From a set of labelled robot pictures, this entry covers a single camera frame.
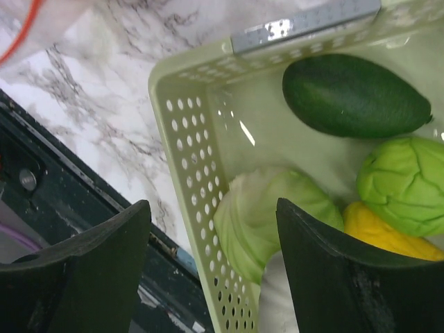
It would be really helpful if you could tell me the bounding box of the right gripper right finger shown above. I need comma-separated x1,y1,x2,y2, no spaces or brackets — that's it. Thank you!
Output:
276,198,443,333

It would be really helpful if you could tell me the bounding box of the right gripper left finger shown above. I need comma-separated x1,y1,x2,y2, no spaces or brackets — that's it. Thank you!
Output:
1,200,151,332

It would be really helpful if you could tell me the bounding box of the pale green toy lettuce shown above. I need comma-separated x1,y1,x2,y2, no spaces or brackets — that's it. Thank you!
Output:
213,166,344,284

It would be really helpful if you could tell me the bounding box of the clear zip top bag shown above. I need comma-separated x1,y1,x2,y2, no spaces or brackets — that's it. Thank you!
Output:
1,1,96,69

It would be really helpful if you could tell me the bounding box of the yellow toy corn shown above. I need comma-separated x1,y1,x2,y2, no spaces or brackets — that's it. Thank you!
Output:
343,201,443,262

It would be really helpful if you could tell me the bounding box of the bright green toy cabbage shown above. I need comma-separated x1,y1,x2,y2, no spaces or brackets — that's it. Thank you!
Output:
356,137,443,237

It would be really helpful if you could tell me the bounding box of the dark green toy avocado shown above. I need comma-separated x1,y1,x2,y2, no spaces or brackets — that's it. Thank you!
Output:
282,53,432,139

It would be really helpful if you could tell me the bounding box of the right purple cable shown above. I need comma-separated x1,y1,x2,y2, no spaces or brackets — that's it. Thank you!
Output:
0,221,44,254

